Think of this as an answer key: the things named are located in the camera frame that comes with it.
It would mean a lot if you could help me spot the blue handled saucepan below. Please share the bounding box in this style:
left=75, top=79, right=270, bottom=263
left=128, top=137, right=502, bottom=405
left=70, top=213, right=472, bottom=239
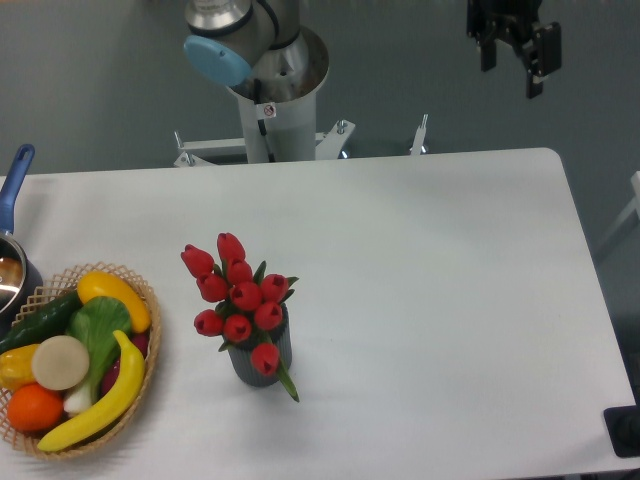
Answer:
left=1, top=144, right=42, bottom=338

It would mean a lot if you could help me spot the green cucumber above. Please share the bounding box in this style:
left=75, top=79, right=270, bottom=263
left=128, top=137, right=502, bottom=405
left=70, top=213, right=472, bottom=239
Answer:
left=1, top=290, right=82, bottom=354

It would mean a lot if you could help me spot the red tulip bouquet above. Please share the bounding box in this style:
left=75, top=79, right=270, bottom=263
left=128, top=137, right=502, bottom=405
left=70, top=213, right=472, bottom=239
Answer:
left=180, top=231, right=301, bottom=404

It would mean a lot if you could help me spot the green bok choy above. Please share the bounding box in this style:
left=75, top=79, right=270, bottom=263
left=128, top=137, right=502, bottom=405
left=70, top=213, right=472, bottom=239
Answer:
left=64, top=296, right=132, bottom=417

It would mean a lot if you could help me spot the black device at table edge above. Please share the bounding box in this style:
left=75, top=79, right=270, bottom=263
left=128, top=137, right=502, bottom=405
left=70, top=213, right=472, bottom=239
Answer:
left=603, top=405, right=639, bottom=458

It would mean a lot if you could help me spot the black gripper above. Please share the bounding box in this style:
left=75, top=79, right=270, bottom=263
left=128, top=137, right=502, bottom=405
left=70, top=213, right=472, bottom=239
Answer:
left=466, top=0, right=562, bottom=99

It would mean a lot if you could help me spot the yellow bell pepper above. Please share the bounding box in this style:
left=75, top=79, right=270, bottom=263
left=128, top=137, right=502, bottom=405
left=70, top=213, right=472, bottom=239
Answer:
left=0, top=344, right=39, bottom=391

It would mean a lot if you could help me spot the grey ribbed vase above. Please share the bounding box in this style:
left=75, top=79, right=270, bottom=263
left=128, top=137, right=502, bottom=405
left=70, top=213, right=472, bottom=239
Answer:
left=228, top=304, right=297, bottom=397

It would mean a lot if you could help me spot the beige round disc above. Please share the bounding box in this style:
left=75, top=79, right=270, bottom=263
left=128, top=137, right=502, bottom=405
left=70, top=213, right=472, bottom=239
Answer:
left=31, top=335, right=90, bottom=391

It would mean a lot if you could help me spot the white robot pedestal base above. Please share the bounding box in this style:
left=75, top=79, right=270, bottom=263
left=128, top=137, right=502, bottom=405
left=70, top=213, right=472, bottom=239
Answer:
left=172, top=89, right=430, bottom=169

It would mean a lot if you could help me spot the orange fruit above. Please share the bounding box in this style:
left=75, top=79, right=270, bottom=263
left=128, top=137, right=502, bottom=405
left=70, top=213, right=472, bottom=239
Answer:
left=7, top=383, right=63, bottom=432

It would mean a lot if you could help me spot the purple eggplant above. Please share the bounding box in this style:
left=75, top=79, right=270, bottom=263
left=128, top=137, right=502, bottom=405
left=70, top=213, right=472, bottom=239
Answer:
left=100, top=333, right=149, bottom=397

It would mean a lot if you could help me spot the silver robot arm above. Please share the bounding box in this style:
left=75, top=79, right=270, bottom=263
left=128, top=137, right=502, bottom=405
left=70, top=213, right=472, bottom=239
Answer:
left=184, top=1, right=562, bottom=104

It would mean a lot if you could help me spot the woven wicker basket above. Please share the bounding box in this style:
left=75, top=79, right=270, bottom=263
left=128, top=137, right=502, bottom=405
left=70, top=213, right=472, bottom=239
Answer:
left=1, top=261, right=161, bottom=461

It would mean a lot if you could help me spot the yellow banana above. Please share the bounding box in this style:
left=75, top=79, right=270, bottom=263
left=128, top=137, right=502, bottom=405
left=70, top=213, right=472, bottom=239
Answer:
left=37, top=330, right=145, bottom=453

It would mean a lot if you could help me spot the white frame at right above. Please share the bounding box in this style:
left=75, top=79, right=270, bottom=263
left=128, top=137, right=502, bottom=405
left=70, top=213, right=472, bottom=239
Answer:
left=593, top=171, right=639, bottom=262

